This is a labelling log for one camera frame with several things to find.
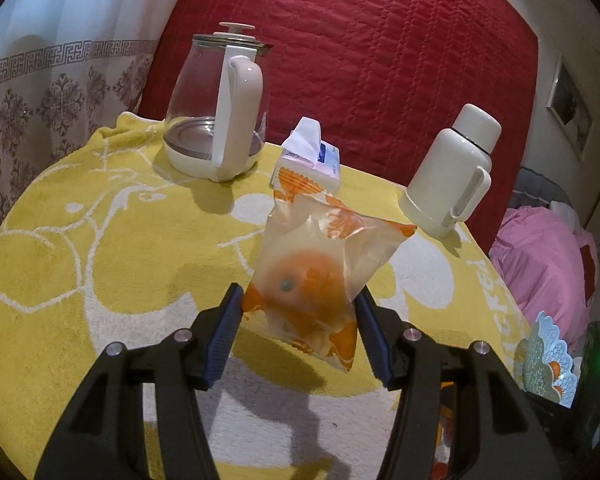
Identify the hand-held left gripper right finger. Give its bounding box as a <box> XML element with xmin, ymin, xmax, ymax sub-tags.
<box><xmin>355</xmin><ymin>287</ymin><xmax>563</xmax><ymax>480</ymax></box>

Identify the tissue box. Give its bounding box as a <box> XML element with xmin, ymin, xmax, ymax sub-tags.
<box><xmin>270</xmin><ymin>116</ymin><xmax>342</xmax><ymax>196</ymax></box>

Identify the white pillow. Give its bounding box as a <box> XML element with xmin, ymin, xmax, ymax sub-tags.
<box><xmin>550</xmin><ymin>201</ymin><xmax>581</xmax><ymax>231</ymax></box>

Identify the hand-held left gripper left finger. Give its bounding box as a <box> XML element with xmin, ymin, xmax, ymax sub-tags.
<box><xmin>34</xmin><ymin>284</ymin><xmax>244</xmax><ymax>480</ymax></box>

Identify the pink bedding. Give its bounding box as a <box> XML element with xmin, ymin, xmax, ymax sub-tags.
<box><xmin>490</xmin><ymin>205</ymin><xmax>598</xmax><ymax>331</ymax></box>

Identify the patterned white curtain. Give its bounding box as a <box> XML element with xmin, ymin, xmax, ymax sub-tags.
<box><xmin>0</xmin><ymin>0</ymin><xmax>201</xmax><ymax>261</ymax></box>

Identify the orange fruit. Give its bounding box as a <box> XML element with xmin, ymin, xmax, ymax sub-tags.
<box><xmin>547</xmin><ymin>360</ymin><xmax>563</xmax><ymax>396</ymax></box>

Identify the orange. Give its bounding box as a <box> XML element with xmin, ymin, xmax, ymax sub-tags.
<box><xmin>242</xmin><ymin>167</ymin><xmax>418</xmax><ymax>373</ymax></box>

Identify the framed wall picture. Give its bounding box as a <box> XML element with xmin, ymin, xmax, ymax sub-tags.
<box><xmin>545</xmin><ymin>50</ymin><xmax>593</xmax><ymax>161</ymax></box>

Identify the red quilted blanket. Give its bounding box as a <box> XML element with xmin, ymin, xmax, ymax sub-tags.
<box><xmin>137</xmin><ymin>0</ymin><xmax>540</xmax><ymax>256</ymax></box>

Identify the red cushion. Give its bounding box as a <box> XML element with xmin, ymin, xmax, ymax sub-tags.
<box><xmin>580</xmin><ymin>245</ymin><xmax>597</xmax><ymax>306</ymax></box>

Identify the grey headboard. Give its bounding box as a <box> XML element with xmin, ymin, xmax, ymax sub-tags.
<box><xmin>510</xmin><ymin>167</ymin><xmax>581</xmax><ymax>221</ymax></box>

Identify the glass electric kettle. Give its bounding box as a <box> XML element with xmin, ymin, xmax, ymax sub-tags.
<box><xmin>162</xmin><ymin>21</ymin><xmax>274</xmax><ymax>182</ymax></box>

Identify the yellow and white blanket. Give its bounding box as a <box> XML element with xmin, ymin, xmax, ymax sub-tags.
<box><xmin>0</xmin><ymin>110</ymin><xmax>536</xmax><ymax>480</ymax></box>

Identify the light blue fruit basket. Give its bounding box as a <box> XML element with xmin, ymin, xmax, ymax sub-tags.
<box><xmin>514</xmin><ymin>310</ymin><xmax>579</xmax><ymax>407</ymax></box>

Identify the white thermos jug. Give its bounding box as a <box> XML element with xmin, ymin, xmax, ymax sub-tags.
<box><xmin>398</xmin><ymin>103</ymin><xmax>502</xmax><ymax>239</ymax></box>

